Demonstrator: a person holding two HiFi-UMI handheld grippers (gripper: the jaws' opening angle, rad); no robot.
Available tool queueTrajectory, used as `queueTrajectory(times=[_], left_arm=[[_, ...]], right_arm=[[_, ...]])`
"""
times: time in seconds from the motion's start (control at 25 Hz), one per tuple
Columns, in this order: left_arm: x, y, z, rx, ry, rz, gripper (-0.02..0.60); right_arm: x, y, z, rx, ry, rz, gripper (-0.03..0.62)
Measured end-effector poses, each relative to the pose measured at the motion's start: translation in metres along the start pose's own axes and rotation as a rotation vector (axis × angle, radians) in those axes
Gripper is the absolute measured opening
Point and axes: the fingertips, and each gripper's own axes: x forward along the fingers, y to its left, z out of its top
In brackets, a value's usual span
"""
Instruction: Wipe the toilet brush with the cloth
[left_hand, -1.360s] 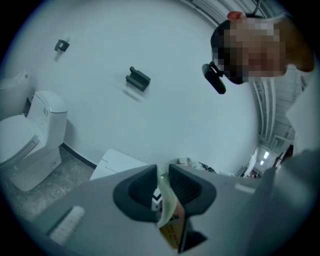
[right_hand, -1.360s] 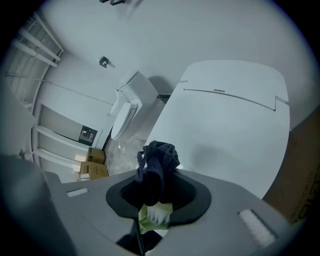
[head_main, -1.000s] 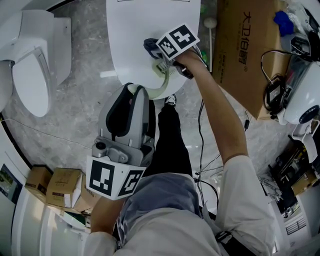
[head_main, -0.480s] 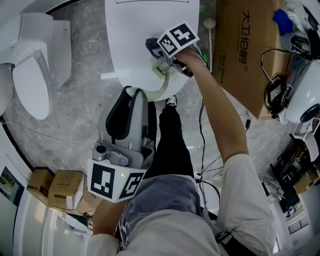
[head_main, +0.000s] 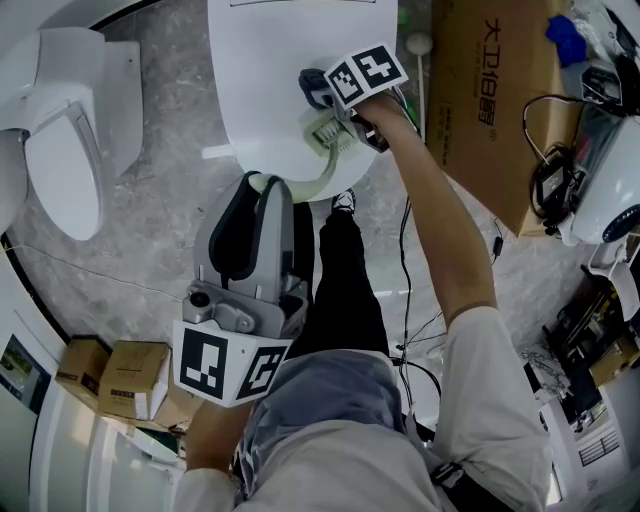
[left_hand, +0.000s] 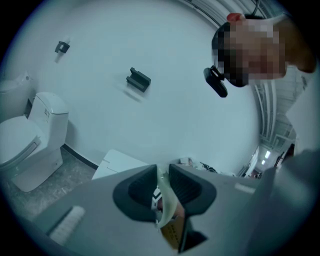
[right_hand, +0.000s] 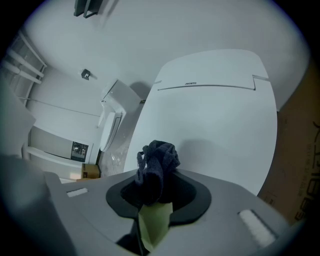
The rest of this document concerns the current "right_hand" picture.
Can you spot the black wall shelf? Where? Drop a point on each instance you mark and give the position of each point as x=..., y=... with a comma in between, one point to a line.
x=80, y=8

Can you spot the landscape picture panel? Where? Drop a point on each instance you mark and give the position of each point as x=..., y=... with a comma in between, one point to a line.
x=80, y=151

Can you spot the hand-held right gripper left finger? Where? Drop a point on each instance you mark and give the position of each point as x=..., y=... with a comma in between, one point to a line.
x=87, y=200

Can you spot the large printed cardboard box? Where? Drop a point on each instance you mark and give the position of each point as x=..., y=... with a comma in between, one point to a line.
x=295, y=162

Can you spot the pale green scrub brush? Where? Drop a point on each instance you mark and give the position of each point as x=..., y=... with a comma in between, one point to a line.
x=155, y=225

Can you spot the black wall paper holder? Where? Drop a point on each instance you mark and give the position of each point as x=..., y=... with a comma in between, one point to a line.
x=85, y=74

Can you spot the white flat-lid smart toilet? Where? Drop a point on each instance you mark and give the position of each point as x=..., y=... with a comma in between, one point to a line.
x=212, y=125

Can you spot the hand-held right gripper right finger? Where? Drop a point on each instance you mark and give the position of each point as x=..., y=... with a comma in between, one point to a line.
x=225, y=225

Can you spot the dark blue cloth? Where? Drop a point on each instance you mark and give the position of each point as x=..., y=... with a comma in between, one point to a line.
x=157, y=175

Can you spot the white toilet with tank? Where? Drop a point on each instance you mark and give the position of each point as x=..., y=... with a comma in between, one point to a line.
x=117, y=100

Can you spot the cardboard box with dark label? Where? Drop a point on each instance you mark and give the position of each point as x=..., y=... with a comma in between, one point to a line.
x=91, y=170

